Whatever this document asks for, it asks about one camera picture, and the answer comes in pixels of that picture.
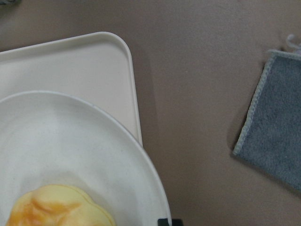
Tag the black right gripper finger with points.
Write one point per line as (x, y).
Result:
(174, 222)

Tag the yellow glazed donut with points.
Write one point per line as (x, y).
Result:
(58, 205)

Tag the white round plate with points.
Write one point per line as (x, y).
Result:
(52, 138)

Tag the cream rectangular tray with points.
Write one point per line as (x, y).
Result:
(95, 67)

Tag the grey folded cloth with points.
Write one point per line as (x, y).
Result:
(270, 138)

